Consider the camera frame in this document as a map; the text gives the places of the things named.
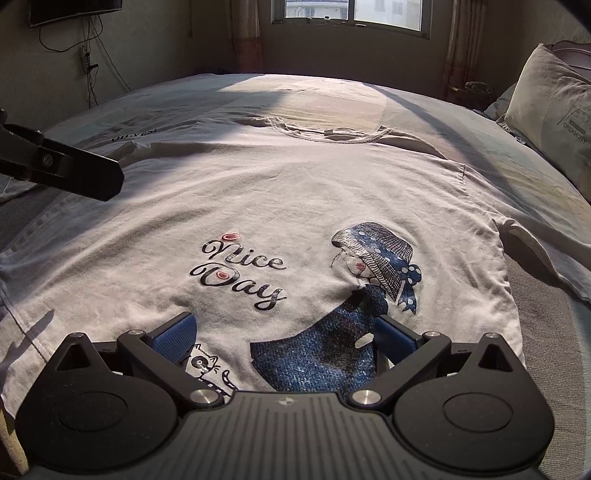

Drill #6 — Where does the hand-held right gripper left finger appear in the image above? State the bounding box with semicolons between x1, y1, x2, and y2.
55;311;232;409

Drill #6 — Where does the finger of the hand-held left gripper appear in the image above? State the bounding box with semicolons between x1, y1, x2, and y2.
0;109;124;202

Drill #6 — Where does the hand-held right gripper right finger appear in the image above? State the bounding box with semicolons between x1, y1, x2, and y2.
348;315;518;409

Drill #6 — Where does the white printed t-shirt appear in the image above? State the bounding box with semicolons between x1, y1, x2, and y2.
0;113;527;416

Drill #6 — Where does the pastel patchwork bed sheet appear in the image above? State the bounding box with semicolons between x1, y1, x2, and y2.
0;71;591;480

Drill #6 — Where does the pink striped curtain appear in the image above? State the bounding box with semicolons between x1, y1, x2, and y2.
231;0;264;75
441;0;485;100

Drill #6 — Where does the wooden nightstand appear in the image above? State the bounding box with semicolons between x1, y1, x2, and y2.
443;83;492;112

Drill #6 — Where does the blue-grey pillow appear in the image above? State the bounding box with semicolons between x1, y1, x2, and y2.
482;83;532;145

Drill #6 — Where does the cream pillow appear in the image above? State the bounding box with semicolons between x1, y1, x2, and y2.
503;44;591;204

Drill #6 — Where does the window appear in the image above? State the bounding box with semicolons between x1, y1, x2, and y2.
270;0;430;38

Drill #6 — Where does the wooden headboard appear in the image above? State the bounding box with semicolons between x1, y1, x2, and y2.
540;39;591;70

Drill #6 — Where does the black wall cable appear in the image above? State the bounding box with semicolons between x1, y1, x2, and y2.
88;14;132;108
39;14;88;50

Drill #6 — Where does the wall television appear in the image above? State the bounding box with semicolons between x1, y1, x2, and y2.
28;0;123;27

